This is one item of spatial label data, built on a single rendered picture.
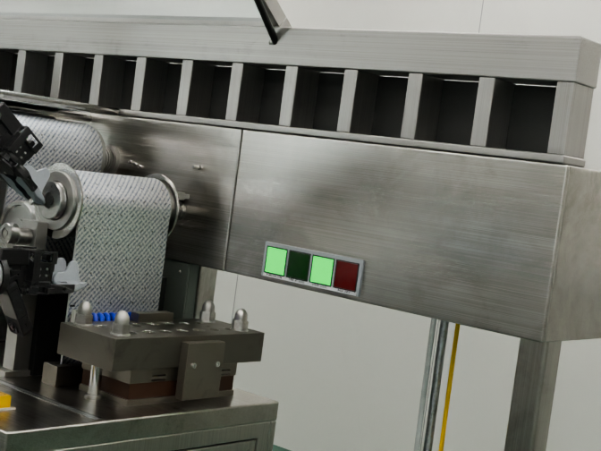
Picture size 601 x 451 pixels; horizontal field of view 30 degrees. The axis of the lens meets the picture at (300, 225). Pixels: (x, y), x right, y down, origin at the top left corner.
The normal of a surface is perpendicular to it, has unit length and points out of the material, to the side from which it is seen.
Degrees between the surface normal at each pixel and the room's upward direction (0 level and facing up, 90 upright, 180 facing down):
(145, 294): 90
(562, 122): 90
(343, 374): 90
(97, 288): 90
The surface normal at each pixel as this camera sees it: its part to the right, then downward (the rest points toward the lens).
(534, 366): -0.64, -0.04
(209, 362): 0.76, 0.14
